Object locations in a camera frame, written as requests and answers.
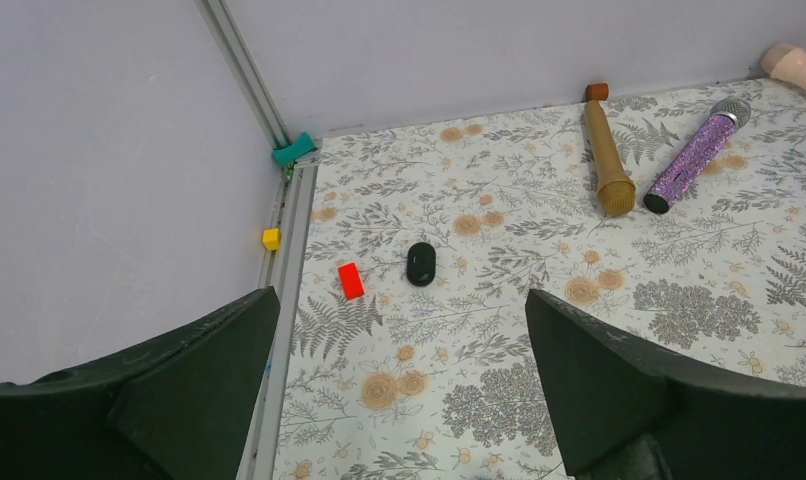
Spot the pink microphone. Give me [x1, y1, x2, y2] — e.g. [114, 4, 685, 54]
[760, 44, 806, 92]

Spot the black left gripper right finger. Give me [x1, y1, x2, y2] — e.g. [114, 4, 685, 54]
[525, 290, 806, 479]

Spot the small red block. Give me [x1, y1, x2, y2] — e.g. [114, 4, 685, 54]
[338, 263, 365, 300]

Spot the teal corner clamp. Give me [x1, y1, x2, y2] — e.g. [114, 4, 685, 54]
[272, 132, 317, 168]

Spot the purple glitter microphone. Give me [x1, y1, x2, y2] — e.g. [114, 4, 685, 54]
[643, 97, 751, 214]

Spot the black oval earbud case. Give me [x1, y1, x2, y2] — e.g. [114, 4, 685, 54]
[406, 242, 437, 287]

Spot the small brown block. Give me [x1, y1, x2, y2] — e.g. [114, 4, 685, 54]
[584, 83, 610, 102]

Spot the gold microphone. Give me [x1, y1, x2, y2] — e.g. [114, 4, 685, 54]
[584, 100, 636, 217]

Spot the floral table mat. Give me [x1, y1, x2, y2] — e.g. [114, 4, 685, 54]
[270, 79, 806, 479]

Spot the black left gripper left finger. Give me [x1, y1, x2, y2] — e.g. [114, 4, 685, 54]
[0, 287, 280, 479]

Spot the small yellow cube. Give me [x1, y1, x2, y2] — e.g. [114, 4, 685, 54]
[261, 228, 281, 252]

